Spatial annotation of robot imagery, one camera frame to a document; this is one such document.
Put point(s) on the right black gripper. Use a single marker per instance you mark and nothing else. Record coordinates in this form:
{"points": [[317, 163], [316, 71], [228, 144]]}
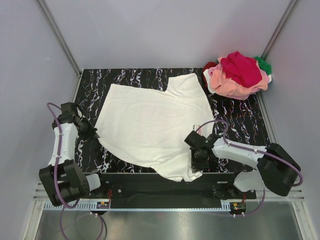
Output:
{"points": [[197, 166]]}

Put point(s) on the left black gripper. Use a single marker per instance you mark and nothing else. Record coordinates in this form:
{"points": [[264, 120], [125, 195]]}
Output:
{"points": [[92, 133]]}

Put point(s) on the aluminium corner post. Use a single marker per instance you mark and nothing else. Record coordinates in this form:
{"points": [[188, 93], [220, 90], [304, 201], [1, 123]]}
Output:
{"points": [[58, 35], [279, 27]]}

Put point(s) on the white t-shirt red print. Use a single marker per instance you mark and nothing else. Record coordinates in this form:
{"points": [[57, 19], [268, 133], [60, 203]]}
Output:
{"points": [[148, 128]]}

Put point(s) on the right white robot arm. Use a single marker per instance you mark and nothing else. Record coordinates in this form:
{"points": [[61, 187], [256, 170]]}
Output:
{"points": [[272, 167]]}

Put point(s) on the dark red t-shirt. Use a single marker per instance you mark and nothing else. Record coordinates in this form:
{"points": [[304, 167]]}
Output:
{"points": [[206, 72]]}

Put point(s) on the green t-shirt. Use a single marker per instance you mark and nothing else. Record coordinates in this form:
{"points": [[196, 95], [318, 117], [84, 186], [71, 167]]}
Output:
{"points": [[263, 65]]}

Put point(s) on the grey slotted cable duct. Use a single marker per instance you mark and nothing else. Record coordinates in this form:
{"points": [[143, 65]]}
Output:
{"points": [[99, 206]]}

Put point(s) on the aluminium rail profile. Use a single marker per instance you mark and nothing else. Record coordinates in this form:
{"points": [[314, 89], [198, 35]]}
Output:
{"points": [[295, 195]]}

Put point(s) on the left aluminium corner post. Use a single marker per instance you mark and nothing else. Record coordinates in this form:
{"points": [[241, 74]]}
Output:
{"points": [[58, 35]]}

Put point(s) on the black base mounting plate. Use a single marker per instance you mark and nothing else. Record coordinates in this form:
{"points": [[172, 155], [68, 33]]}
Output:
{"points": [[212, 185]]}

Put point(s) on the magenta t-shirt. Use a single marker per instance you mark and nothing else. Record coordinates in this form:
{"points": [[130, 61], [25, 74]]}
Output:
{"points": [[241, 69]]}

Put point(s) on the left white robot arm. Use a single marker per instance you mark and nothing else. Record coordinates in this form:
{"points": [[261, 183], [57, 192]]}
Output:
{"points": [[63, 180]]}

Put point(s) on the right aluminium corner post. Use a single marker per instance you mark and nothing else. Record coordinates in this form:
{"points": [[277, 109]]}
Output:
{"points": [[279, 27]]}

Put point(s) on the pink t-shirt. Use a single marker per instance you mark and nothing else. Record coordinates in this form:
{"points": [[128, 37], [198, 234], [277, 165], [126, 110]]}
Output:
{"points": [[226, 87]]}

